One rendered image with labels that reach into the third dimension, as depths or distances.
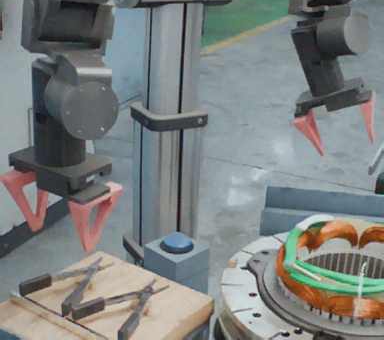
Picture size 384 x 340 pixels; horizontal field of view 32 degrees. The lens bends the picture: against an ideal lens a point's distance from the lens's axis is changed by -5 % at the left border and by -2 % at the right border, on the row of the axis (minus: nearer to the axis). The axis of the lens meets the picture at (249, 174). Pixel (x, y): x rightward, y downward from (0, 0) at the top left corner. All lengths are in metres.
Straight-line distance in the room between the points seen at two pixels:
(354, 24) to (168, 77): 0.32
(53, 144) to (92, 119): 0.09
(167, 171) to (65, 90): 0.55
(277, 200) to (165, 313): 0.43
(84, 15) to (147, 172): 0.53
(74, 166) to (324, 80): 0.45
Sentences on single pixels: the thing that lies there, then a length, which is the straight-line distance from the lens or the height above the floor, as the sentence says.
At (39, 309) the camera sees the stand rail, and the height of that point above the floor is 1.07.
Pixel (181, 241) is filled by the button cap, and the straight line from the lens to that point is 1.01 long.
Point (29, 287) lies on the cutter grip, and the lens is 0.82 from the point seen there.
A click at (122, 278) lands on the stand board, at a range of 0.88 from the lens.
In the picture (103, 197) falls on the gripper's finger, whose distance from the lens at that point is 0.72.
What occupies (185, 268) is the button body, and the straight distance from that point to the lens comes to 1.00.
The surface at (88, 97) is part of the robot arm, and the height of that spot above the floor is 1.34.
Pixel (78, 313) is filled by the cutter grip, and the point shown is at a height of 1.09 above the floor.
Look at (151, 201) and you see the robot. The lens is 1.18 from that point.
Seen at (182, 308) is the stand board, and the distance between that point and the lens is 0.82.
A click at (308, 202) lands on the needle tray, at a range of 1.18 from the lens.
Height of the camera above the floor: 1.51
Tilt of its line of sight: 22 degrees down
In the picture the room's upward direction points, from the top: 4 degrees clockwise
